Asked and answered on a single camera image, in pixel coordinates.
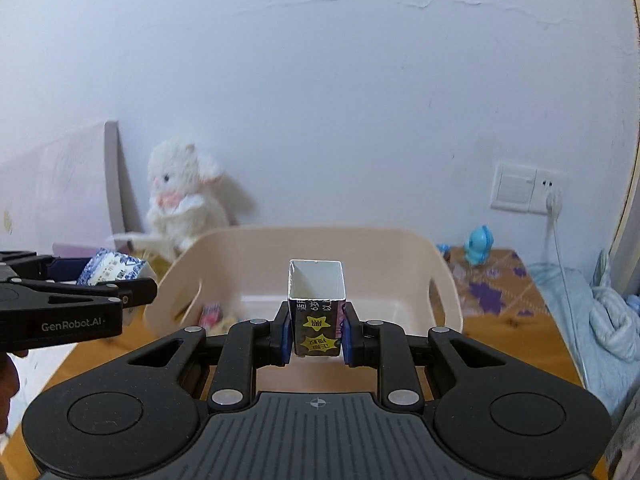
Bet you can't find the blue white porcelain-pattern box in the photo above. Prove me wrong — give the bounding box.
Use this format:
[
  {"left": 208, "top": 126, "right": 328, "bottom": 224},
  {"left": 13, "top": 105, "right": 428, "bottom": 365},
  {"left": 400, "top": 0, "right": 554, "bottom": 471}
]
[{"left": 76, "top": 248, "right": 146, "bottom": 286}]

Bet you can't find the tall Sanrio cartoon box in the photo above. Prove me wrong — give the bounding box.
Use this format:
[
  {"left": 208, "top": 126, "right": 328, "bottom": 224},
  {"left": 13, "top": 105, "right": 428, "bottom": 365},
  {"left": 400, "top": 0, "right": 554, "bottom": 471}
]
[{"left": 198, "top": 302, "right": 224, "bottom": 332}]

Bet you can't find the black star box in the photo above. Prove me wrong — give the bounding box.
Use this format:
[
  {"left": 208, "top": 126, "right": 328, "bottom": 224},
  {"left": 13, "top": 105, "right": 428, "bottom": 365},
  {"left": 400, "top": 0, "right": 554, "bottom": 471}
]
[{"left": 288, "top": 259, "right": 347, "bottom": 358}]

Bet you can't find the teal fabric scrunchie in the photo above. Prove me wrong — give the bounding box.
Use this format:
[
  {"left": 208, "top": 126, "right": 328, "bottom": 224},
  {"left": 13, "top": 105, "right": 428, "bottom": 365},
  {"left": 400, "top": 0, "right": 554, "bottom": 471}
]
[{"left": 212, "top": 314, "right": 239, "bottom": 335}]

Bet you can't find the person's hand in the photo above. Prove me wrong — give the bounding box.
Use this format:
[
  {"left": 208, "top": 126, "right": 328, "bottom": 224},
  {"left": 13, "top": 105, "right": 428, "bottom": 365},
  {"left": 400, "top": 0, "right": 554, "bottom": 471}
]
[{"left": 0, "top": 350, "right": 28, "bottom": 434}]

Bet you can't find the pink plastic storage bin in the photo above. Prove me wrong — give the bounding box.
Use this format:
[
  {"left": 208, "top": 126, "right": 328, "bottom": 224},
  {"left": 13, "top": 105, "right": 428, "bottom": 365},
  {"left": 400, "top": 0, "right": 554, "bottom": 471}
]
[{"left": 144, "top": 226, "right": 463, "bottom": 336}]

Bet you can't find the pink purple headboard panel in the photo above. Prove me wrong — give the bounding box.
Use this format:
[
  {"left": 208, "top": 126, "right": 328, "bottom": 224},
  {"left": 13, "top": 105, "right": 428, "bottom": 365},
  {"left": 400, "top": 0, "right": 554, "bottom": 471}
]
[{"left": 1, "top": 120, "right": 126, "bottom": 256}]

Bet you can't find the white plush lamb toy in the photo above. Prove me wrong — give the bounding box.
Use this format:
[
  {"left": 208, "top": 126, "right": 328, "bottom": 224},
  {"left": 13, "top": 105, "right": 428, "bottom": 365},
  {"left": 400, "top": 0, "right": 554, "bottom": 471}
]
[{"left": 146, "top": 140, "right": 230, "bottom": 254}]

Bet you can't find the small mushroom figurine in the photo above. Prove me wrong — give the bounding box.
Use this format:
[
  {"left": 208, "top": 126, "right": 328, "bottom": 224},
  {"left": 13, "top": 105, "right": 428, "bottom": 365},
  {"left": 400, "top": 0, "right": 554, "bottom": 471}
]
[{"left": 436, "top": 244, "right": 451, "bottom": 262}]

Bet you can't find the purple star sticker mat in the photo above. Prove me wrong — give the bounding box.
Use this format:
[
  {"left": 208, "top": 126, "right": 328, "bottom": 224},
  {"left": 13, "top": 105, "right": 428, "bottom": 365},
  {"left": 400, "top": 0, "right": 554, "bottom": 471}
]
[{"left": 448, "top": 247, "right": 549, "bottom": 318}]

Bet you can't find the blue cartoon figurine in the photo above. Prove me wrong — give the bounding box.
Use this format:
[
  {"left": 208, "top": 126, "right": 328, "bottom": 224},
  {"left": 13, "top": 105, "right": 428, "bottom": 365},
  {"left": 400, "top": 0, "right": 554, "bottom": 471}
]
[{"left": 463, "top": 226, "right": 494, "bottom": 266}]

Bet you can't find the light blue crumpled bedding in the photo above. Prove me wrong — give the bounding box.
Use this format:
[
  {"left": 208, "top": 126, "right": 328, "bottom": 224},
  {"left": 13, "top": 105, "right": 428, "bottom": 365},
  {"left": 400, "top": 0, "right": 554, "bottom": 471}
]
[{"left": 528, "top": 250, "right": 639, "bottom": 419}]

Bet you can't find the white shelf unit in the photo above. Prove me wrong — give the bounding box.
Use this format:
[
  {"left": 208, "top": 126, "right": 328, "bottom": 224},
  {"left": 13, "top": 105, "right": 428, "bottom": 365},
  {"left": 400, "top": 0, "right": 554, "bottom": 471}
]
[{"left": 606, "top": 0, "right": 640, "bottom": 302}]

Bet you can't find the white wall switch socket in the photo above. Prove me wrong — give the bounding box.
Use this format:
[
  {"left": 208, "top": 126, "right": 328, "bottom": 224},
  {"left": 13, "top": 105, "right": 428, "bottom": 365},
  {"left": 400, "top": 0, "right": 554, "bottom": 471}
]
[{"left": 490, "top": 162, "right": 567, "bottom": 214}]

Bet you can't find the white plug and cable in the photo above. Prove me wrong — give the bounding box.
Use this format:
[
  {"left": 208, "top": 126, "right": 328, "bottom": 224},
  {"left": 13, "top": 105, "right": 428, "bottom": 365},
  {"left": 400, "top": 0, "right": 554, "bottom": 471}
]
[{"left": 544, "top": 192, "right": 591, "bottom": 386}]

